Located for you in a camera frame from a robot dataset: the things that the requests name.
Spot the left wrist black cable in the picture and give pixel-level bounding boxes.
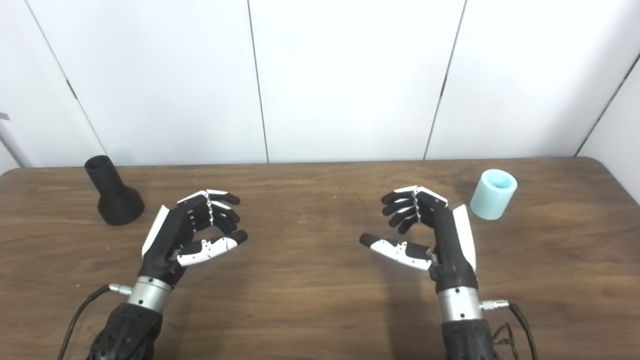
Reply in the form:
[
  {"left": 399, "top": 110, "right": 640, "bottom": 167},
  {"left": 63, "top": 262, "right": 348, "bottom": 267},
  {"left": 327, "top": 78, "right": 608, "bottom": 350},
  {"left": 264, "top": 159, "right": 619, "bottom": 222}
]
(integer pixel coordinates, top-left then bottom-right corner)
[{"left": 56, "top": 283, "right": 133, "bottom": 360}]

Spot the white wall pole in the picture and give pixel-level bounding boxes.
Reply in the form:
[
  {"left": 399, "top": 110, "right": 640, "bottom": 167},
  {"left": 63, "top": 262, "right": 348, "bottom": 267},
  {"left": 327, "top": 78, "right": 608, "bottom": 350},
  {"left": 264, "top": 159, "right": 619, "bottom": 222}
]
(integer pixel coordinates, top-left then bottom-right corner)
[{"left": 0, "top": 112, "right": 34, "bottom": 168}]

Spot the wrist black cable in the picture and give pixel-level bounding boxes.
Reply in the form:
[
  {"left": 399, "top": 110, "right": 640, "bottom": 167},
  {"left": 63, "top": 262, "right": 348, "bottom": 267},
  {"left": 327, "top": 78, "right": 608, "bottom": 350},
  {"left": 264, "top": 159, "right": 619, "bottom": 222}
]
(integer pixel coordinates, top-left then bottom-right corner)
[
  {"left": 56, "top": 283, "right": 133, "bottom": 360},
  {"left": 480, "top": 299, "right": 539, "bottom": 360}
]

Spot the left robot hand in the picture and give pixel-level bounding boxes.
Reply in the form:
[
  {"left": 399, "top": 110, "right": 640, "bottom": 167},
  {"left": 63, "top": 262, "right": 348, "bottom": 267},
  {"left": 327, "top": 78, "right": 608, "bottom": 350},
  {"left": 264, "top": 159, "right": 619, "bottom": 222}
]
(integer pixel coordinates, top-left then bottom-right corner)
[{"left": 137, "top": 189, "right": 249, "bottom": 290}]

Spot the black nozzle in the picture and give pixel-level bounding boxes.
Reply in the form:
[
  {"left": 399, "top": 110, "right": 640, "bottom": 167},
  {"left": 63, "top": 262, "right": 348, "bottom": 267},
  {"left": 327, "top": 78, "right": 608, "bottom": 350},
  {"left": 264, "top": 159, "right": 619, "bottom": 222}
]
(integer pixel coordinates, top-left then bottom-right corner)
[{"left": 84, "top": 155, "right": 146, "bottom": 226}]

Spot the light-blue hose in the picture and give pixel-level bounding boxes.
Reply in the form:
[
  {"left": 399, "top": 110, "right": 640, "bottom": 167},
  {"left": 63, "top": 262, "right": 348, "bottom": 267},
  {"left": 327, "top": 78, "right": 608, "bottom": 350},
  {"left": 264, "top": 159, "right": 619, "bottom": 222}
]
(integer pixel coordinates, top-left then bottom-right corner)
[{"left": 469, "top": 169, "right": 518, "bottom": 221}]

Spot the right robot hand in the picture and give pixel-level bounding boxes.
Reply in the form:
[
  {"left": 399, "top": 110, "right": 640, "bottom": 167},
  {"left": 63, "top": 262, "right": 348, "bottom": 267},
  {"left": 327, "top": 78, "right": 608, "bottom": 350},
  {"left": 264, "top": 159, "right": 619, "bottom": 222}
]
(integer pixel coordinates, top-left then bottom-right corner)
[{"left": 359, "top": 185, "right": 479, "bottom": 295}]

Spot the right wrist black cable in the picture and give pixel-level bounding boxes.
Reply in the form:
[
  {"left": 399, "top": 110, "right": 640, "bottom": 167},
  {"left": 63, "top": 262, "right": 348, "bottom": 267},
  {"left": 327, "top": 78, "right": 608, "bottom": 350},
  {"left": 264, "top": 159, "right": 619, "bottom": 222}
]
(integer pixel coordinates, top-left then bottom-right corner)
[{"left": 480, "top": 299, "right": 539, "bottom": 360}]

